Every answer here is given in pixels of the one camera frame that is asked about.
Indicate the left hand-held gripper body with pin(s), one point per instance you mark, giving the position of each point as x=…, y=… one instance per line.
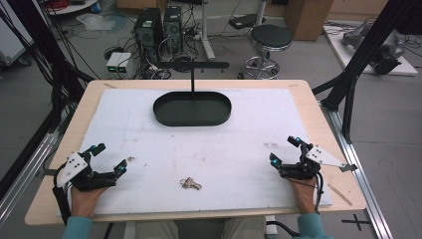
x=73, y=166

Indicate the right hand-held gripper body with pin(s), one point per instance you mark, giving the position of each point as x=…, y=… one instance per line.
x=307, y=166

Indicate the black key rack with tray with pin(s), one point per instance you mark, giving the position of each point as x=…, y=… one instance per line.
x=192, y=113

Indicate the person's right hand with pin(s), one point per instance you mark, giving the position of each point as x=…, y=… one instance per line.
x=306, y=195

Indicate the person's left hand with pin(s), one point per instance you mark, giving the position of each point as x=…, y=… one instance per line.
x=84, y=202

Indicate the thin wooden stick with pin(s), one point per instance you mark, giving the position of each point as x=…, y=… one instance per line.
x=340, y=194

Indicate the white power strip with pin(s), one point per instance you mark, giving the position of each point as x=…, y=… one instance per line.
x=270, y=227

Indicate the white foam board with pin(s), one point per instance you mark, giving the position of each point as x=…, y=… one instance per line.
x=205, y=156

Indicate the white power supply box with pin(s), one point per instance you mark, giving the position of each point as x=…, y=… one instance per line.
x=112, y=63
x=124, y=64

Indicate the white floor board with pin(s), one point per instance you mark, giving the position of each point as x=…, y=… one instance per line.
x=338, y=49

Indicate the black round stool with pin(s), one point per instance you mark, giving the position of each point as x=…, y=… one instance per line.
x=270, y=36

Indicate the brown cardboard box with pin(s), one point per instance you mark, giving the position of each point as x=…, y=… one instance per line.
x=308, y=18

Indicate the grey machine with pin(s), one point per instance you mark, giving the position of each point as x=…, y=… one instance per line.
x=384, y=49

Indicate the clear plastic bag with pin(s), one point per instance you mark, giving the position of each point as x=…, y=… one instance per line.
x=96, y=21

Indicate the black computer tower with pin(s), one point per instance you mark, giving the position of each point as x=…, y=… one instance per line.
x=173, y=28
x=147, y=31

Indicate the black flat device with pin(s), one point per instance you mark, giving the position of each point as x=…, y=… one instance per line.
x=245, y=21

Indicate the white desk leg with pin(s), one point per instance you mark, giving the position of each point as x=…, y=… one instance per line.
x=206, y=33

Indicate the white panel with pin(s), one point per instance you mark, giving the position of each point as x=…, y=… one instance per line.
x=13, y=33

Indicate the white round table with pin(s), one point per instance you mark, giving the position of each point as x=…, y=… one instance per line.
x=71, y=6

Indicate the aluminium rail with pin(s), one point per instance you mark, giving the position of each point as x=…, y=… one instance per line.
x=361, y=179
x=23, y=179

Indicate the black metal frame stand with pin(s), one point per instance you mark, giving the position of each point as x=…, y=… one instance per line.
x=365, y=49

